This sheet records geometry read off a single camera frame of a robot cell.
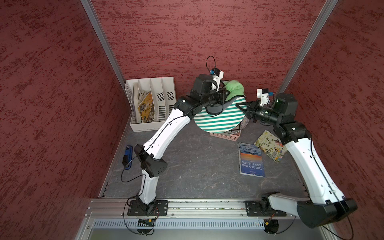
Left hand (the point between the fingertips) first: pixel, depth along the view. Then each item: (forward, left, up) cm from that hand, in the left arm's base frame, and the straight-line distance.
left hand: (228, 95), depth 68 cm
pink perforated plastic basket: (+1, -9, -38) cm, 39 cm away
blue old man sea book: (-14, -19, -40) cm, 47 cm away
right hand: (-7, -2, -1) cm, 7 cm away
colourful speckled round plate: (+8, -17, -32) cm, 37 cm away
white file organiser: (+35, +40, -26) cm, 60 cm away
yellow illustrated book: (+16, +49, -27) cm, 58 cm away
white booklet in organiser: (+16, +53, -18) cm, 59 cm away
